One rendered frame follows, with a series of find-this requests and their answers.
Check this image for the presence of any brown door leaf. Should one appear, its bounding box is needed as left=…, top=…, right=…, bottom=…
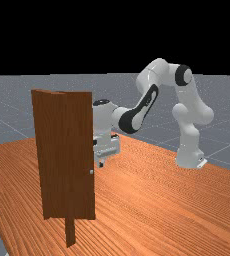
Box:
left=40, top=90, right=97, bottom=221

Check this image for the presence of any brown door frame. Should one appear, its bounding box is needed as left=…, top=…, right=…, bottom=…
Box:
left=30, top=88, right=77, bottom=249

